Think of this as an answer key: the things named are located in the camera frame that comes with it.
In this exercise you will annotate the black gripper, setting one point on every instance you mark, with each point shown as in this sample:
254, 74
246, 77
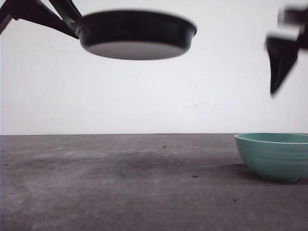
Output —
283, 51

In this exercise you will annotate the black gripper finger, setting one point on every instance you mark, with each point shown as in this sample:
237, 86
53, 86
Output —
67, 11
34, 11

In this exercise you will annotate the black frying pan green handle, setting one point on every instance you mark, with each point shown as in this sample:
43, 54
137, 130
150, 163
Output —
133, 34

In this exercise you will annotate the teal ceramic bowl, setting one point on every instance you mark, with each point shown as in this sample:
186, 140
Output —
275, 156

